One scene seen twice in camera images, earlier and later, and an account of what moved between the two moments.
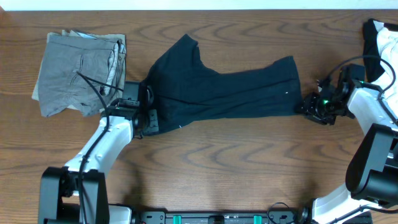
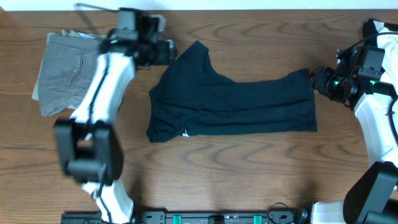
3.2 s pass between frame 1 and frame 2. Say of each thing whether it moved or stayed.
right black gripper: moved
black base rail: stayed
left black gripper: moved
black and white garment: stayed
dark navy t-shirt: moved
